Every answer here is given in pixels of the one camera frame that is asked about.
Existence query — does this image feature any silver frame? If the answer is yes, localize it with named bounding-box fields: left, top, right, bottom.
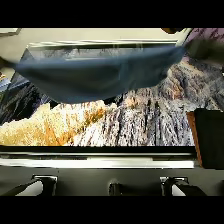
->
left=0, top=151, right=224, bottom=197

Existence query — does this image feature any blue garment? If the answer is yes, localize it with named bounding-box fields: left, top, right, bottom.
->
left=13, top=44, right=188, bottom=105

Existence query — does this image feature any black garment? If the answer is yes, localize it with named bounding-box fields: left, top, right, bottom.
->
left=194, top=108, right=224, bottom=171

